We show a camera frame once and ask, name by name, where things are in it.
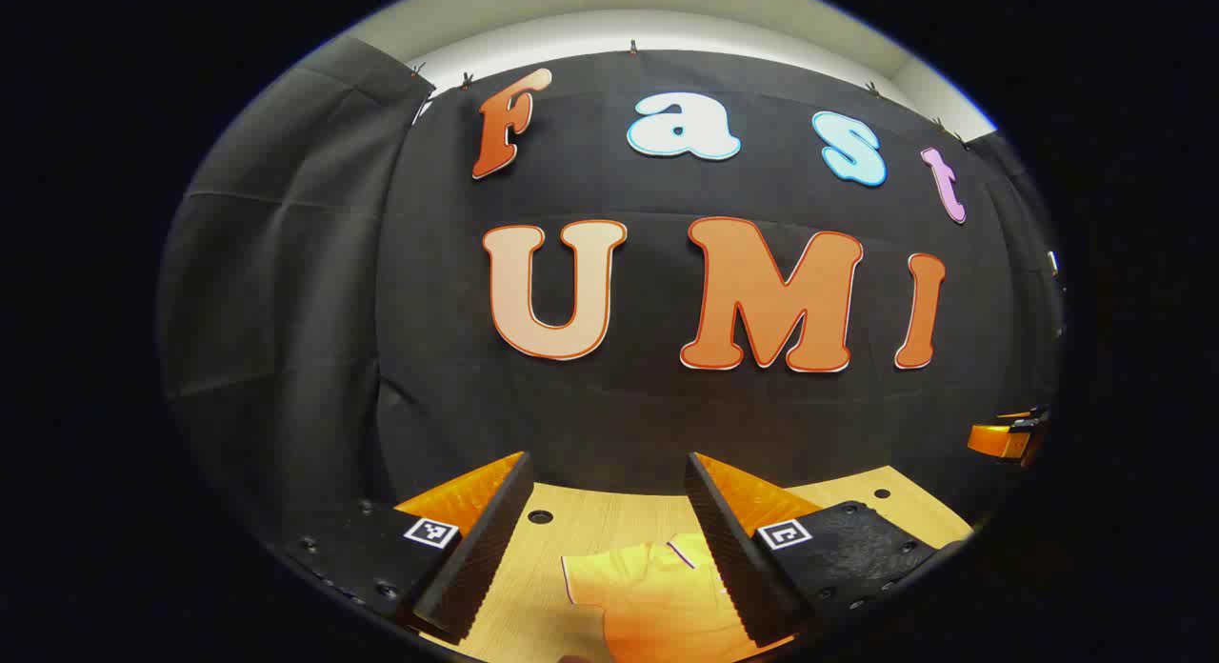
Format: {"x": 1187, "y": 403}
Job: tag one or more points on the dark grey side curtain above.
{"x": 276, "y": 311}

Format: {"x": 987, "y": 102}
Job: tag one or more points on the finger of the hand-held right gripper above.
{"x": 1000, "y": 441}

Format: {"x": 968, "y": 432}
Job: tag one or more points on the orange T-shirt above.
{"x": 648, "y": 596}

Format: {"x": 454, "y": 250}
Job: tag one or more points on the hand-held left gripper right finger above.
{"x": 733, "y": 558}

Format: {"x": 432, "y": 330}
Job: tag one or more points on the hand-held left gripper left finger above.
{"x": 481, "y": 558}

